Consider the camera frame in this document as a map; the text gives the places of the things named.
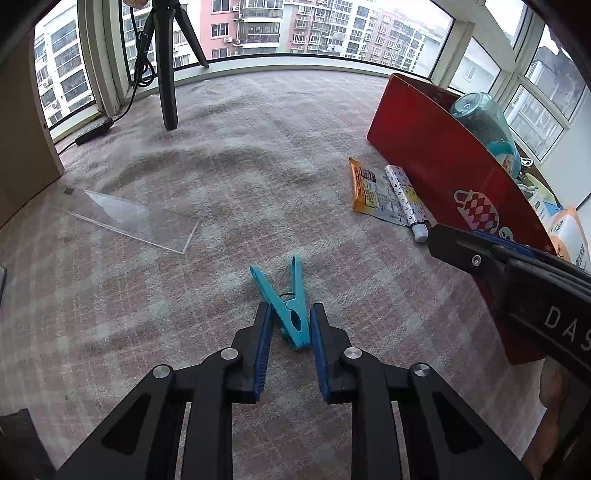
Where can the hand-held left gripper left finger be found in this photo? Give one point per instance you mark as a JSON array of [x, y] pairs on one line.
[[263, 350]]

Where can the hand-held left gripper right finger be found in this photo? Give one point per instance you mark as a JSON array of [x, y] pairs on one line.
[[319, 350]]

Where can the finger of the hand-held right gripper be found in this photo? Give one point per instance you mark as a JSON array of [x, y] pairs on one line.
[[461, 251]]

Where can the blue clothespin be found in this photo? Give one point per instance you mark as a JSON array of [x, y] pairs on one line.
[[291, 314]]

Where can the red cardboard box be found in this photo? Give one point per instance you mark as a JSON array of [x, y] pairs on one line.
[[429, 152]]

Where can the person's right forearm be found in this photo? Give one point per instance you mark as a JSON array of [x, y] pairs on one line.
[[554, 415]]

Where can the orange and white packet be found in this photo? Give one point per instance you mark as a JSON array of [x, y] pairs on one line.
[[570, 235]]

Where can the white patterned tube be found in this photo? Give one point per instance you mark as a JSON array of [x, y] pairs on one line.
[[406, 198]]

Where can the orange snack packet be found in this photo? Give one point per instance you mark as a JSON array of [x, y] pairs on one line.
[[369, 189]]

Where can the blue plastic bottle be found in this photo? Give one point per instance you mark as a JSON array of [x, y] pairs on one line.
[[485, 124]]

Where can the clear plastic sheet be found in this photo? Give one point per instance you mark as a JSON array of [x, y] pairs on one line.
[[134, 217]]

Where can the black tripod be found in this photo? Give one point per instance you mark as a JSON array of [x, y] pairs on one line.
[[168, 92]]

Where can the wooden cabinet panel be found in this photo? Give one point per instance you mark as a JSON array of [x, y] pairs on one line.
[[23, 138]]

